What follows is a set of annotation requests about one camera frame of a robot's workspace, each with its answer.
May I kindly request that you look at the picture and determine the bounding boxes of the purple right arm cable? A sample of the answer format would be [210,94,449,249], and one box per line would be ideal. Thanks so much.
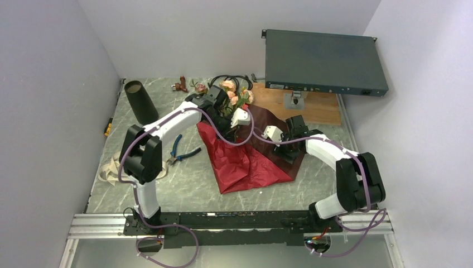
[253,126,387,259]

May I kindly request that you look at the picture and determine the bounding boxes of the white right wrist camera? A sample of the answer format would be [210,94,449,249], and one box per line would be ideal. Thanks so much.
[261,126,283,142]

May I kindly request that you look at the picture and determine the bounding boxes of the blue handled pliers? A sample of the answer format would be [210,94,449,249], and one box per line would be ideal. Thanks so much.
[166,134,202,166]

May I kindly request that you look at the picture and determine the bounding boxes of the dark red wrapping paper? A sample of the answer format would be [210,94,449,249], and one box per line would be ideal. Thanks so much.
[197,122,305,194]

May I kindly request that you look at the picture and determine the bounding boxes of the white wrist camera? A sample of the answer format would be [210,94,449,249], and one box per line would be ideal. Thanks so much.
[230,108,251,128]
[261,126,283,142]

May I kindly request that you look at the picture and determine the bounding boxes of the black cone vase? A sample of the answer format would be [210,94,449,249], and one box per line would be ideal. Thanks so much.
[124,80,159,125]

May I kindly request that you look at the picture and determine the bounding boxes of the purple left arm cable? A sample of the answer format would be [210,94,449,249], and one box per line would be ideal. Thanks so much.
[117,107,255,268]

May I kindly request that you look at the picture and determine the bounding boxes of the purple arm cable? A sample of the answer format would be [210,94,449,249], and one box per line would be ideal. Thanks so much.
[117,107,255,268]
[253,126,387,259]

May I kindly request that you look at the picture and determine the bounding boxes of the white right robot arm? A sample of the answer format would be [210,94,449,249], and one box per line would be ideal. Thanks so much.
[264,116,386,232]

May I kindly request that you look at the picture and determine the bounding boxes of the yellow tool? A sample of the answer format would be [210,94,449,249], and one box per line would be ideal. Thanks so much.
[104,117,113,137]

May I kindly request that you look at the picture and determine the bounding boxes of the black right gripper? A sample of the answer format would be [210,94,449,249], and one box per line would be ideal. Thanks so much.
[271,130,300,164]

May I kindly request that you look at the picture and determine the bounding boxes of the wooden board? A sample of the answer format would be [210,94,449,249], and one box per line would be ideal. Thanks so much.
[252,83,341,126]

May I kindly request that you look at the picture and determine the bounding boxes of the aluminium frame rail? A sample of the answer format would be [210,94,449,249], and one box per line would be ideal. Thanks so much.
[60,210,405,267]

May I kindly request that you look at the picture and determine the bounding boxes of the brown small figurine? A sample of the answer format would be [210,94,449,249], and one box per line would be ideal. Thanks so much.
[171,75,188,93]

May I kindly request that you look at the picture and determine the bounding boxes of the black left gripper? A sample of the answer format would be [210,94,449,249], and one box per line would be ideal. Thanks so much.
[204,111,240,143]

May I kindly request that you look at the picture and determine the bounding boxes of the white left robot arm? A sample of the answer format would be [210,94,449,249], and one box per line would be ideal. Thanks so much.
[118,86,251,235]

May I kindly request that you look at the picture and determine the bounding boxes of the coiled black cable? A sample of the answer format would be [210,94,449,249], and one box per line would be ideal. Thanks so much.
[209,74,254,93]

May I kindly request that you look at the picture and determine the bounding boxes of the metal switch stand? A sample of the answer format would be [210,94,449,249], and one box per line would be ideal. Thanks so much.
[283,90,308,110]

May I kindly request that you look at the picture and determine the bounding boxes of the beige ribbon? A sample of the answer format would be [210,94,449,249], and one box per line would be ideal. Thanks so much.
[98,152,168,186]

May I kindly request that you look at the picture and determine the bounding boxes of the dark green network switch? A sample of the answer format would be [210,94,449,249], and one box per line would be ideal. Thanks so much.
[262,29,389,97]

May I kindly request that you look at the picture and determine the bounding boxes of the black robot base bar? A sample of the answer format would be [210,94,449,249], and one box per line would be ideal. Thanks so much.
[123,209,342,252]

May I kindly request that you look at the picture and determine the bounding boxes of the red flower bouquet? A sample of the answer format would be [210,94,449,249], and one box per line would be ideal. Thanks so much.
[190,79,255,119]

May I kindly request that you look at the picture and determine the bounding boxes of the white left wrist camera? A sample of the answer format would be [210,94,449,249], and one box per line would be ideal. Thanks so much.
[230,108,251,128]

